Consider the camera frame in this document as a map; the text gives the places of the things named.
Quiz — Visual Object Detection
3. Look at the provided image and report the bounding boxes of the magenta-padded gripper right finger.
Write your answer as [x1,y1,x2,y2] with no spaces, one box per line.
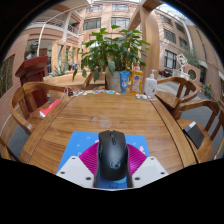
[128,143,169,188]

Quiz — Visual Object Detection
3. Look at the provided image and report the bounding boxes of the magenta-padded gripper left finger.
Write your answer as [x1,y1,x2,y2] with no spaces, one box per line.
[55,142,100,188]

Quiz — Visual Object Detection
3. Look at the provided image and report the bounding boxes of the black computer mouse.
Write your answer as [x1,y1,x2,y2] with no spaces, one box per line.
[97,129,130,182]

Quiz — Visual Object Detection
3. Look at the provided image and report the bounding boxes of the blue cartoon mouse pad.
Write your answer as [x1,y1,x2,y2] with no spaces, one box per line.
[57,130,151,190]

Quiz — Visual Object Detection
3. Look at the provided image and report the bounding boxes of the wooden armchair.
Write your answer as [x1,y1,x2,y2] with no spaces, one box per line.
[173,98,224,164]
[154,76,198,118]
[0,134,21,162]
[9,81,73,134]

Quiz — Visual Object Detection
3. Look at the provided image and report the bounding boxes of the red and white bag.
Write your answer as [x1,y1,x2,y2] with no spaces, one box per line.
[39,98,63,119]

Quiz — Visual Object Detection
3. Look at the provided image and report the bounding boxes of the white pump bottle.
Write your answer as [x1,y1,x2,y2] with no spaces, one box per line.
[143,69,158,98]

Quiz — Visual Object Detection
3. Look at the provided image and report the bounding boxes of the yellow liquid bottle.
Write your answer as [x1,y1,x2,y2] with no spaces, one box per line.
[130,64,144,94]

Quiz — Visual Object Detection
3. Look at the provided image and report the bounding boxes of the light wooden table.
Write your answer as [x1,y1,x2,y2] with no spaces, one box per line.
[43,73,108,92]

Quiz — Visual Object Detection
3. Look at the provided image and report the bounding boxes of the blue tube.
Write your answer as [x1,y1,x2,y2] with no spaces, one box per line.
[119,70,130,94]

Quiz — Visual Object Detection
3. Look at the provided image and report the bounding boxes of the yellow flower plant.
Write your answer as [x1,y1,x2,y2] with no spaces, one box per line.
[204,83,214,98]

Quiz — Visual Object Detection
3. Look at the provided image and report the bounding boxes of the dark red wooden podium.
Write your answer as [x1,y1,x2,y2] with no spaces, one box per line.
[14,55,50,111]

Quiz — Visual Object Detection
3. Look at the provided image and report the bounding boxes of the white abstract sculpture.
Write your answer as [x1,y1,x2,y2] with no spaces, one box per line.
[176,53,189,75]

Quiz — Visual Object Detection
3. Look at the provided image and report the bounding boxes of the green potted plant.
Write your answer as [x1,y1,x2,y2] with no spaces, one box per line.
[72,24,151,93]

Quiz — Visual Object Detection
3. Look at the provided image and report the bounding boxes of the dark bust statue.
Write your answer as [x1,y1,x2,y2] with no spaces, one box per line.
[25,41,39,60]

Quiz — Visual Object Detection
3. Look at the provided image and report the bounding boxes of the wooden pergola post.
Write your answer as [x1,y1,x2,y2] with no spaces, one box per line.
[128,0,166,91]

